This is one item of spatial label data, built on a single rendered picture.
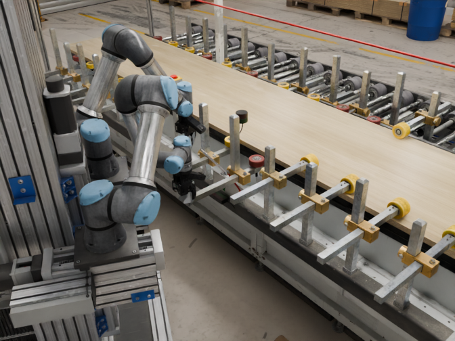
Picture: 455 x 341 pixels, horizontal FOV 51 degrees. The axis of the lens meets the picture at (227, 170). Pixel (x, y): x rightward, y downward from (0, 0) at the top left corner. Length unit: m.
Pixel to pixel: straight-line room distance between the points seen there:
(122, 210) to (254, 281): 1.60
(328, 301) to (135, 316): 1.03
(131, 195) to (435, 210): 1.30
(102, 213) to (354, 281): 1.07
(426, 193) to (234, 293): 1.29
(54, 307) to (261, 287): 1.56
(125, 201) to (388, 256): 1.21
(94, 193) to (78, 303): 0.38
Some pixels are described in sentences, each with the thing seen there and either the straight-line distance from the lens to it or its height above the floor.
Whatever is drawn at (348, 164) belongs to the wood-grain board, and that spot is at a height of 0.90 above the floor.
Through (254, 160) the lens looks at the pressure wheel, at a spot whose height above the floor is 0.91.
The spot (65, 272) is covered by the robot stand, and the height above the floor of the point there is 0.98.
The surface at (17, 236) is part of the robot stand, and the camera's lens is 1.96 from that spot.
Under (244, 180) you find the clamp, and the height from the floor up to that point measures 0.85.
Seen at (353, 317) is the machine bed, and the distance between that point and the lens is 2.70.
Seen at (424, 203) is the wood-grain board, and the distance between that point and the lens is 2.28.
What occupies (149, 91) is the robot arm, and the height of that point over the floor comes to 1.52.
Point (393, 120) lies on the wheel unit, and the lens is 3.07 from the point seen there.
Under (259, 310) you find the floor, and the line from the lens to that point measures 2.89.
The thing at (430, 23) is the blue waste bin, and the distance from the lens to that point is 7.78.
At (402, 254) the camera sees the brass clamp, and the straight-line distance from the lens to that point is 1.89.
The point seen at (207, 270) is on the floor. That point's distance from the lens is 3.13.
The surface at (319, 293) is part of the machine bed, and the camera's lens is 2.79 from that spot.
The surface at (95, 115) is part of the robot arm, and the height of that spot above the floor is 1.27.
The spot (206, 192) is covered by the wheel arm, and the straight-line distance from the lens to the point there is 2.31.
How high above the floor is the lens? 2.15
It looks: 32 degrees down
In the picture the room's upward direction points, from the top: 2 degrees counter-clockwise
